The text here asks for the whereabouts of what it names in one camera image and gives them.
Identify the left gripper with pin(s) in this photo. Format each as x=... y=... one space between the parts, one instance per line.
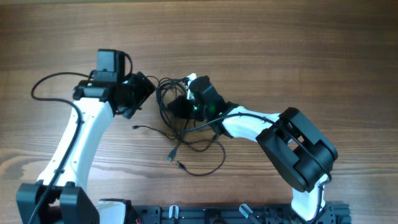
x=143 y=86

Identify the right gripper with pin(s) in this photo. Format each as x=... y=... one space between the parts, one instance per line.
x=179 y=107

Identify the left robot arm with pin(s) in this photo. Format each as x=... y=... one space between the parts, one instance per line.
x=59 y=193

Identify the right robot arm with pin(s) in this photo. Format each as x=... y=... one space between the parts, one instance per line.
x=300 y=153

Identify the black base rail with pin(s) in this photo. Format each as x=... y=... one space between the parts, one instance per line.
x=266 y=214

